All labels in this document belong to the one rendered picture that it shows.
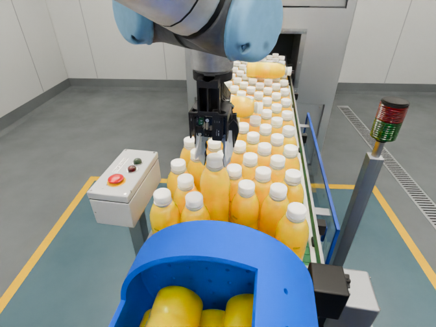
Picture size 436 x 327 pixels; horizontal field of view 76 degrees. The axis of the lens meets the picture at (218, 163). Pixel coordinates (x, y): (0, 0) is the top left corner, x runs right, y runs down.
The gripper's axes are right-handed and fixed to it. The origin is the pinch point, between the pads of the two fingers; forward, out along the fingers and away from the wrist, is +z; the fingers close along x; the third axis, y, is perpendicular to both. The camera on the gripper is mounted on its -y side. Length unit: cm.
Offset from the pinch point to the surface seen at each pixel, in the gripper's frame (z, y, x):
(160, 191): 6.3, 5.8, -11.4
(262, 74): 3, -83, 8
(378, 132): -1.2, -17.6, 39.1
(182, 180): 6.3, 0.8, -7.7
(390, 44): 43, -419, 187
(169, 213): 10.4, 8.2, -8.9
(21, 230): 117, -65, -153
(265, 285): -4.9, 32.6, 11.4
